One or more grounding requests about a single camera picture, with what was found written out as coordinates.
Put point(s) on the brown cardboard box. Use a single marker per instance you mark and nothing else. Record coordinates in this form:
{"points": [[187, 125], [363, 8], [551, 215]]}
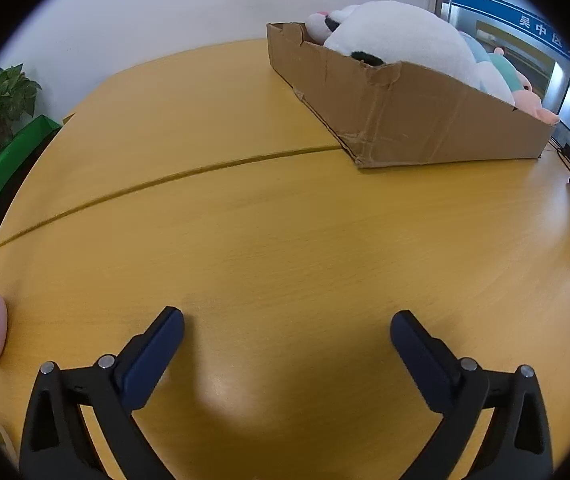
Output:
{"points": [[415, 120]]}

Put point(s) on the light blue plush toy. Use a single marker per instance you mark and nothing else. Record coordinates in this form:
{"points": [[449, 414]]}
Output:
{"points": [[475, 60]]}

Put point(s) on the green table cloth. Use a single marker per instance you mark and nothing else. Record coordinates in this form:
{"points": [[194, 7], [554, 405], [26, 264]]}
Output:
{"points": [[10, 160]]}

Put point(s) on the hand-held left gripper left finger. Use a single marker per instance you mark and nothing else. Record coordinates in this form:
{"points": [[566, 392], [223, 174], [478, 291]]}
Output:
{"points": [[152, 355]]}

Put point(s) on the white panda plush toy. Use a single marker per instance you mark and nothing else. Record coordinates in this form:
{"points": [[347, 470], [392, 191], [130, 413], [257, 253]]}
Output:
{"points": [[405, 35]]}

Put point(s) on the large potted green plant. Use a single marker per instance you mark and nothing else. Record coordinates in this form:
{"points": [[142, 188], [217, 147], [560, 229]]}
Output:
{"points": [[0, 105]]}

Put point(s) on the pink pig plush toy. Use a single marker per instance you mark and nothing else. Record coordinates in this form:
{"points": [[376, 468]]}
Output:
{"points": [[507, 72]]}

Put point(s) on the blue glass door band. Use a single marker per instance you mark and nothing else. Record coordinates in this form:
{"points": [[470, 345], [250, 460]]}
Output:
{"points": [[515, 15]]}

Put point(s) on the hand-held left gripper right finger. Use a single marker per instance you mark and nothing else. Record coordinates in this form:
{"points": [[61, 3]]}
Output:
{"points": [[422, 360]]}

